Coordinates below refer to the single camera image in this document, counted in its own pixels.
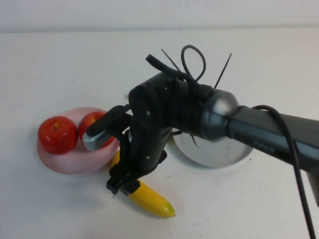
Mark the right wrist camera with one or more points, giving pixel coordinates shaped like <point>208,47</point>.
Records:
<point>99,139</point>

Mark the pink round plate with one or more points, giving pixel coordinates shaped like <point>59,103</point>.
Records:
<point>69,164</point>

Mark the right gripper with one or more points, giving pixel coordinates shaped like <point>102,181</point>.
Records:
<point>127,169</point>

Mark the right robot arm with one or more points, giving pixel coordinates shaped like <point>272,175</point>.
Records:
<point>261,132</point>

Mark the right camera mount bracket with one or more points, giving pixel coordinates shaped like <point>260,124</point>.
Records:
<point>123,132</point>

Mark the grey round plate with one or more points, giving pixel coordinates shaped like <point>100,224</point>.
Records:
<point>219,154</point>

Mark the red plastic apple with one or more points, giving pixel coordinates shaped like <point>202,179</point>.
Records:
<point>57,137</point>
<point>87,122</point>

